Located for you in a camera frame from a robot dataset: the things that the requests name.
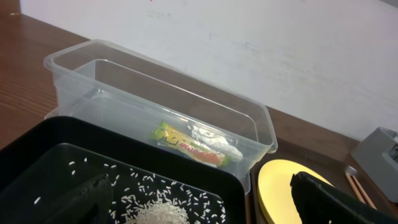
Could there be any grey dishwasher rack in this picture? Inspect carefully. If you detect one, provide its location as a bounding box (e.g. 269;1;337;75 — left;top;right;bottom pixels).
350;127;397;203

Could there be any yellow plate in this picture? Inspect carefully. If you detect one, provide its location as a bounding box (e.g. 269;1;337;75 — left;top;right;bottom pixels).
257;159;328;224

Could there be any green snack wrapper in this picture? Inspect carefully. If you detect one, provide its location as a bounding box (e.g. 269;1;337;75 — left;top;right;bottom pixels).
150;121;230;167

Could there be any clear plastic bin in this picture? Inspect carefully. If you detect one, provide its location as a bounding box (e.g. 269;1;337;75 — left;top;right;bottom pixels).
44;40;278;192

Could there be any black plastic bin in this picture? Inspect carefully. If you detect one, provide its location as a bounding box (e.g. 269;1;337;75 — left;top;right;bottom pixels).
1;116;246;223

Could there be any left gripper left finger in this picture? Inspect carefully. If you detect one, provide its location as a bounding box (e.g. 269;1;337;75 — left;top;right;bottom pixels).
40;174;113;224

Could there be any dark brown serving tray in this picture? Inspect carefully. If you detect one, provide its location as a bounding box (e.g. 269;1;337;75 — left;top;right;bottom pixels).
246;140;397;223

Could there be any pile of rice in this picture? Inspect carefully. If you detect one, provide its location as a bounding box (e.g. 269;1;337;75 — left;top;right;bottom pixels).
32;157;228;224

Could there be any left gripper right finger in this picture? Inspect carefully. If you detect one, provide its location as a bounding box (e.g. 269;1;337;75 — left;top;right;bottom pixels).
290;172;397;224

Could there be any wooden chopstick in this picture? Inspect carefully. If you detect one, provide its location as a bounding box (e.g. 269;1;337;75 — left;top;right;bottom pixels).
352;175;377;210
345;172;365;203

